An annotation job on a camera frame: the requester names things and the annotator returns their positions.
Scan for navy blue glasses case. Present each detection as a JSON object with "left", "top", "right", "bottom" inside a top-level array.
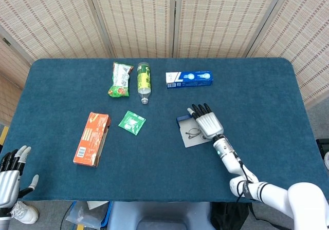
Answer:
[{"left": 176, "top": 113, "right": 214, "bottom": 148}]

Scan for blue tablecloth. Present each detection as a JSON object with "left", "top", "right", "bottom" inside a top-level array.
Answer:
[{"left": 0, "top": 57, "right": 324, "bottom": 203}]

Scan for blue toothpaste box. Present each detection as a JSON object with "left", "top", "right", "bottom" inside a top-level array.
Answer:
[{"left": 165, "top": 70, "right": 214, "bottom": 89}]

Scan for green foil sachet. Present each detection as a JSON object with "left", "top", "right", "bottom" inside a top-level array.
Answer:
[{"left": 118, "top": 110, "right": 147, "bottom": 136}]

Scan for black thin-rimmed eyeglasses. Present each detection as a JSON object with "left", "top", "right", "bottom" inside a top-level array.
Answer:
[{"left": 184, "top": 127, "right": 204, "bottom": 140}]

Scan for black box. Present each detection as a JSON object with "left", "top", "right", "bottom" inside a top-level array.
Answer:
[{"left": 315, "top": 138, "right": 329, "bottom": 161}]

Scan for black bag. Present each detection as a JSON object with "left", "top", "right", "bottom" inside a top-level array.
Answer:
[{"left": 210, "top": 202, "right": 258, "bottom": 230}]

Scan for woven bamboo folding screen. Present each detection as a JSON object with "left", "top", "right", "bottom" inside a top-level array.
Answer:
[{"left": 0, "top": 0, "right": 329, "bottom": 125}]

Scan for green and white snack bag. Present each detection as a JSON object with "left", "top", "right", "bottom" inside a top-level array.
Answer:
[{"left": 107, "top": 62, "right": 134, "bottom": 98}]

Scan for white sneaker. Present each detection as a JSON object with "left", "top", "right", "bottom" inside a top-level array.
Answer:
[{"left": 10, "top": 201, "right": 39, "bottom": 225}]

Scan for orange cardboard snack box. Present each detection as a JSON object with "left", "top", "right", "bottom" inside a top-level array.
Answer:
[{"left": 73, "top": 111, "right": 112, "bottom": 168}]

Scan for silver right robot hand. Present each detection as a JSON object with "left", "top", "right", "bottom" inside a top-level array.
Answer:
[{"left": 187, "top": 103, "right": 224, "bottom": 141}]

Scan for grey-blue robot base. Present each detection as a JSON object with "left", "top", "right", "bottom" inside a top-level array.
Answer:
[{"left": 107, "top": 201, "right": 213, "bottom": 230}]

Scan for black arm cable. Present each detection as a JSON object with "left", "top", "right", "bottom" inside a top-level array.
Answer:
[{"left": 232, "top": 151, "right": 254, "bottom": 205}]

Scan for clear bottle with yellow-green label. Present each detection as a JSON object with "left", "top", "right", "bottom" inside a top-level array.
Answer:
[{"left": 136, "top": 62, "right": 152, "bottom": 105}]

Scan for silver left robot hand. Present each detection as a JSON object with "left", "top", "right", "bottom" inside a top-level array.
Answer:
[{"left": 0, "top": 145, "right": 40, "bottom": 209}]

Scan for blue plastic bin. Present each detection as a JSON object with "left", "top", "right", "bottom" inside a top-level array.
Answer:
[{"left": 65, "top": 201, "right": 113, "bottom": 230}]

